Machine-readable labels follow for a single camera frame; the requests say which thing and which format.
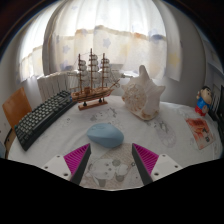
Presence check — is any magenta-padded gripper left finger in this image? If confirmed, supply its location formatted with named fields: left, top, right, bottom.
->
left=42, top=143, right=92, bottom=186

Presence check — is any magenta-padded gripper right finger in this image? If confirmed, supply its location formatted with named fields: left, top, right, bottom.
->
left=132, top=143, right=184, bottom=186

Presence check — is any light blue computer mouse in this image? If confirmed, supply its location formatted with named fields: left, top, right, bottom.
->
left=86, top=122, right=125, bottom=149

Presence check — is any white printed tablecloth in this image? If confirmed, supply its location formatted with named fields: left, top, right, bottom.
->
left=7, top=94, right=224, bottom=191

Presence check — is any black computer keyboard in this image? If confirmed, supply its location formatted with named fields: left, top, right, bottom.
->
left=13, top=90, right=78, bottom=152

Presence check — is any large white conch shell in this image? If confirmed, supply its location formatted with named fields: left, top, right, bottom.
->
left=120, top=64, right=166, bottom=121

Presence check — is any wooden model sailing ship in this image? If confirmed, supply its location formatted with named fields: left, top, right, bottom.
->
left=67, top=48, right=121, bottom=111

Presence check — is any brown wooden chair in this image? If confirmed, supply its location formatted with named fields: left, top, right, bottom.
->
left=2, top=87, right=33, bottom=159

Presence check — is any cartoon boy figure clock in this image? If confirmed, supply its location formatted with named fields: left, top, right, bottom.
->
left=194, top=85, right=213, bottom=117

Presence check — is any black router with antennas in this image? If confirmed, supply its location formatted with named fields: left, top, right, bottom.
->
left=208, top=83, right=222, bottom=122

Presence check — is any white star-print curtain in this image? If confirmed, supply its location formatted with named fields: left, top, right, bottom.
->
left=18, top=0, right=183, bottom=83

